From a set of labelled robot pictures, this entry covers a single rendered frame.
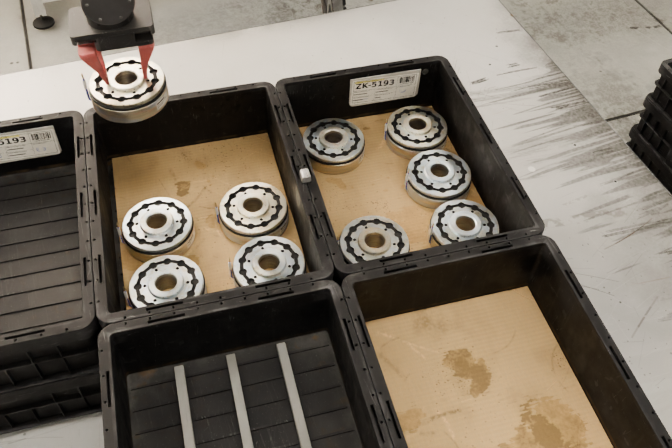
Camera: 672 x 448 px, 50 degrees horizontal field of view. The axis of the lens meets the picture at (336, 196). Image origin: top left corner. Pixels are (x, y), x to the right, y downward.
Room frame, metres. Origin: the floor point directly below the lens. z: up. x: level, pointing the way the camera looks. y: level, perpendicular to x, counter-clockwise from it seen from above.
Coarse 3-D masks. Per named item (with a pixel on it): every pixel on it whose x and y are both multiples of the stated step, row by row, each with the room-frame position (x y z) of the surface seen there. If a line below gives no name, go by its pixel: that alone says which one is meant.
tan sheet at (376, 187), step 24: (360, 120) 0.93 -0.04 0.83; (384, 120) 0.94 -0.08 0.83; (384, 144) 0.88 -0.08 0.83; (360, 168) 0.82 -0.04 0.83; (384, 168) 0.82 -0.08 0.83; (336, 192) 0.76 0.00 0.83; (360, 192) 0.76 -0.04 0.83; (384, 192) 0.77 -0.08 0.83; (336, 216) 0.71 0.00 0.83; (360, 216) 0.71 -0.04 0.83; (384, 216) 0.72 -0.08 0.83; (408, 216) 0.72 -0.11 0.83
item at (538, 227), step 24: (336, 72) 0.94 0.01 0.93; (360, 72) 0.94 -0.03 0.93; (288, 120) 0.82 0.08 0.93; (480, 120) 0.84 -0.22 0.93; (312, 168) 0.72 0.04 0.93; (504, 168) 0.73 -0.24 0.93; (312, 192) 0.67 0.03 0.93; (528, 216) 0.65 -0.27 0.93; (336, 240) 0.59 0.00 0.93; (480, 240) 0.60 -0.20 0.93; (504, 240) 0.60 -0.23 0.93; (336, 264) 0.55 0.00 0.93; (360, 264) 0.55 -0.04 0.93; (384, 264) 0.55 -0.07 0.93
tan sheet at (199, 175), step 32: (128, 160) 0.81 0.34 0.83; (160, 160) 0.82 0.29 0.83; (192, 160) 0.82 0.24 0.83; (224, 160) 0.82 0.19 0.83; (256, 160) 0.82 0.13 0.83; (128, 192) 0.74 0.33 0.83; (160, 192) 0.75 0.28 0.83; (192, 192) 0.75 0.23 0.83; (224, 192) 0.75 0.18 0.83; (288, 224) 0.69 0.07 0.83; (128, 256) 0.62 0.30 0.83; (192, 256) 0.62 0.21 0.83; (224, 256) 0.63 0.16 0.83; (128, 288) 0.56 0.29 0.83; (224, 288) 0.57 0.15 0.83
